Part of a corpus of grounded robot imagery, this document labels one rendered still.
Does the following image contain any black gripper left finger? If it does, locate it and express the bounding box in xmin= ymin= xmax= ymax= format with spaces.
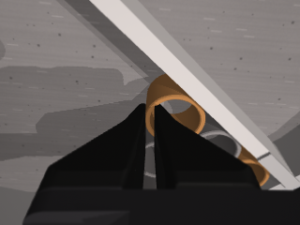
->
xmin=37 ymin=103 xmax=146 ymax=192

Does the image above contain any bronze bushing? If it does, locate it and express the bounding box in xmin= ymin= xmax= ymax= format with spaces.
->
xmin=238 ymin=145 xmax=270 ymax=186
xmin=145 ymin=74 xmax=205 ymax=136

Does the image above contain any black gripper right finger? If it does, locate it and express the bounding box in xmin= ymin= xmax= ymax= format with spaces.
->
xmin=154 ymin=104 xmax=261 ymax=189

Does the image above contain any grey round turntable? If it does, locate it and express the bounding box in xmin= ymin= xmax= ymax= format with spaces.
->
xmin=0 ymin=0 xmax=300 ymax=225

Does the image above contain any grey metal bushing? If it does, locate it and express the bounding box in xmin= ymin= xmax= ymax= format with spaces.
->
xmin=143 ymin=175 xmax=157 ymax=188
xmin=199 ymin=110 xmax=242 ymax=158
xmin=144 ymin=129 xmax=156 ymax=177

